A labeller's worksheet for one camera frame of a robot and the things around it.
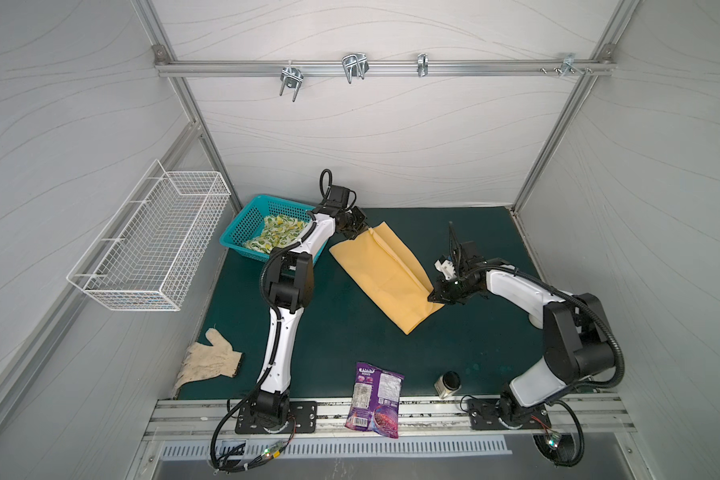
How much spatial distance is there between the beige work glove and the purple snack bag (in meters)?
0.34

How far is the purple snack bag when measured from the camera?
2.39 ft

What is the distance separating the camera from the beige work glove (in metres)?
0.81

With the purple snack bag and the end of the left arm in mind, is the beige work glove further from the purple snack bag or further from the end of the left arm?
the end of the left arm
